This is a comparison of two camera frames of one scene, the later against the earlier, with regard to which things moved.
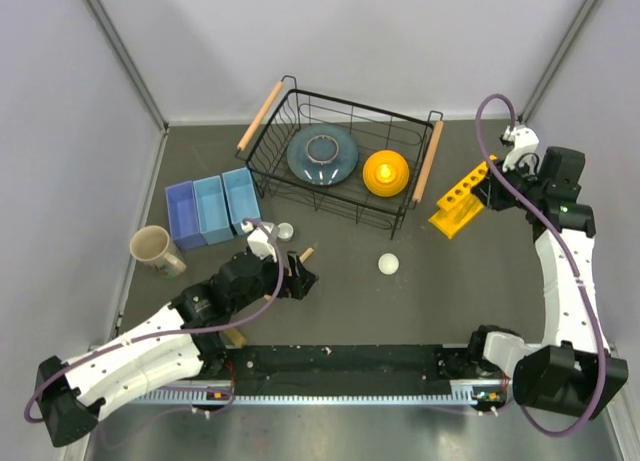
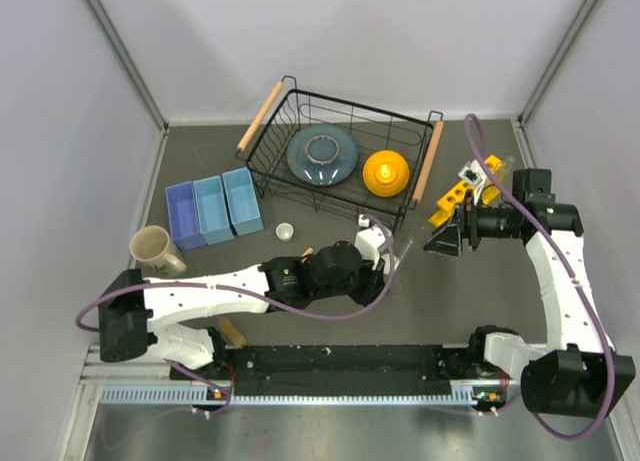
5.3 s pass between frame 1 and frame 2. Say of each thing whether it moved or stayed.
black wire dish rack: stayed
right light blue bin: stayed
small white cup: stayed
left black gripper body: moved
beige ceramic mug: stayed
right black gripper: moved
